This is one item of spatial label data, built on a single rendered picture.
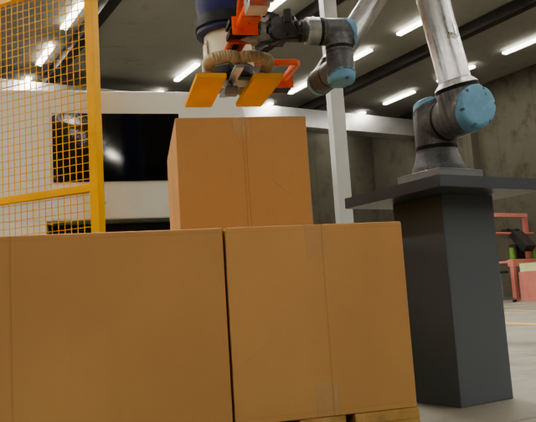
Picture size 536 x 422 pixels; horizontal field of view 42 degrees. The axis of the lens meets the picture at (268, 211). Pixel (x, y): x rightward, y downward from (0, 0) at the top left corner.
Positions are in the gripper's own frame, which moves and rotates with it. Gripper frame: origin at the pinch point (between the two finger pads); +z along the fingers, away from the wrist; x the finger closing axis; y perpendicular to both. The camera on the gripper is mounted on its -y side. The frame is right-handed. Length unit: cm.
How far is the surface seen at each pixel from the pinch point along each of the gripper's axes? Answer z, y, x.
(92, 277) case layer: 47, -65, -78
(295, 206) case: -11, -4, -58
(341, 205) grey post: -146, 350, -11
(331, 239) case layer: -3, -63, -73
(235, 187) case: 7, -4, -51
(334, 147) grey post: -144, 350, 39
